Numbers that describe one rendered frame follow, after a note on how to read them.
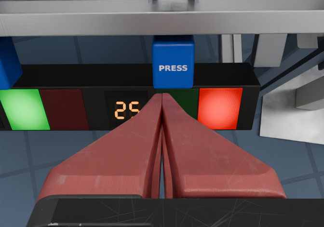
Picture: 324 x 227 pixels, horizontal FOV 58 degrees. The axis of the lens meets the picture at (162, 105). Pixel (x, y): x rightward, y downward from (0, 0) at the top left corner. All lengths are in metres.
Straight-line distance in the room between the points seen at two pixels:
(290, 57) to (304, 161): 0.69
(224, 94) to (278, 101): 0.72
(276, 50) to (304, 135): 0.73
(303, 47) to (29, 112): 0.22
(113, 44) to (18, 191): 0.52
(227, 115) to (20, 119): 0.15
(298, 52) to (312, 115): 0.69
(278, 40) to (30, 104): 0.18
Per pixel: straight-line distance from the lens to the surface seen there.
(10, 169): 0.98
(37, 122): 0.24
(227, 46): 0.59
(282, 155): 0.93
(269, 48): 0.23
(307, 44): 0.26
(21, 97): 0.23
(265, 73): 0.33
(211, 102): 0.21
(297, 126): 0.93
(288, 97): 0.94
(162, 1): 0.16
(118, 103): 0.21
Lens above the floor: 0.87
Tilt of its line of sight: 81 degrees down
